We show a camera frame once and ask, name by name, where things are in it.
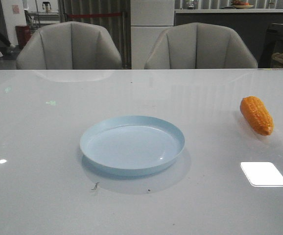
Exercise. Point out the beige upholstered chair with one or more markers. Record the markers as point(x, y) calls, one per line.
point(70, 46)
point(200, 46)

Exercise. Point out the red trash bin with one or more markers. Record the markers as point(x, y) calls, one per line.
point(23, 35)

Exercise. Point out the grey counter with white top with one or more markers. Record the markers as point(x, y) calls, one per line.
point(250, 24)

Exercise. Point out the fruit bowl on counter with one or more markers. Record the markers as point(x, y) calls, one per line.
point(239, 4)

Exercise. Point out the orange toy corn cob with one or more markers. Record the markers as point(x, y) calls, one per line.
point(257, 115)

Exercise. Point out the right beige upholstered chair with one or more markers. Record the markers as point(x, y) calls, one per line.
point(200, 46)

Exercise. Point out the white cabinet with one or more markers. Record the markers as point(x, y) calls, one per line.
point(148, 19)

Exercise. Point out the left beige upholstered chair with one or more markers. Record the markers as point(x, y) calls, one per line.
point(70, 46)

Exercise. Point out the metal cart with kettle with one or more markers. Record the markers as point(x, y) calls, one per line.
point(39, 13)

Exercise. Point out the light blue round plate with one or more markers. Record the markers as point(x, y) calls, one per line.
point(132, 146)

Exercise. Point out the red barrier belt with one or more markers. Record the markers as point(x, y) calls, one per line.
point(72, 16)

